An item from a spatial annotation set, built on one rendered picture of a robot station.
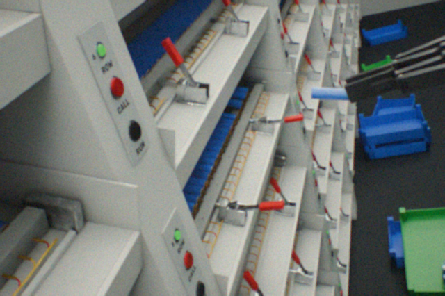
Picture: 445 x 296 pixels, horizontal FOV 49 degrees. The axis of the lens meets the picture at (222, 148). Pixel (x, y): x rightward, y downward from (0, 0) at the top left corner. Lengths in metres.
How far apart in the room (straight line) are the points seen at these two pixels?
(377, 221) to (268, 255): 1.26
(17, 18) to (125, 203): 0.17
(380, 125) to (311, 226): 1.44
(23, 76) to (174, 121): 0.28
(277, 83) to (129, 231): 0.72
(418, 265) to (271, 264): 1.02
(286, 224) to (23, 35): 0.77
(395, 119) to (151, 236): 2.31
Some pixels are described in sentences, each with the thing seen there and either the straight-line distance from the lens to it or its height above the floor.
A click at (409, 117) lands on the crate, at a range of 2.71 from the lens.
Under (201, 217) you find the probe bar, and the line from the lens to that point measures 0.71.
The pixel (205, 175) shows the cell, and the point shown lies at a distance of 0.80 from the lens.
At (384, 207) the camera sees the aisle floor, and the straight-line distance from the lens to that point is 2.25.
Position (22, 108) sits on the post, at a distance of 0.43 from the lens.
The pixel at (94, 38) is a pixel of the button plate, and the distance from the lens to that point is 0.42.
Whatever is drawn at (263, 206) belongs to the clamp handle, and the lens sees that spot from 0.72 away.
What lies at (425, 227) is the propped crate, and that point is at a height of 0.11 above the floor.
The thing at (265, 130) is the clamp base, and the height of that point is 0.95.
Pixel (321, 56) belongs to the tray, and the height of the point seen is 0.75.
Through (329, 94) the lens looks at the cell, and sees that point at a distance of 0.77.
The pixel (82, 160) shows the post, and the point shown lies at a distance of 0.43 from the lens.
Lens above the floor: 1.38
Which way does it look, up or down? 27 degrees down
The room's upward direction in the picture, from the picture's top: 18 degrees counter-clockwise
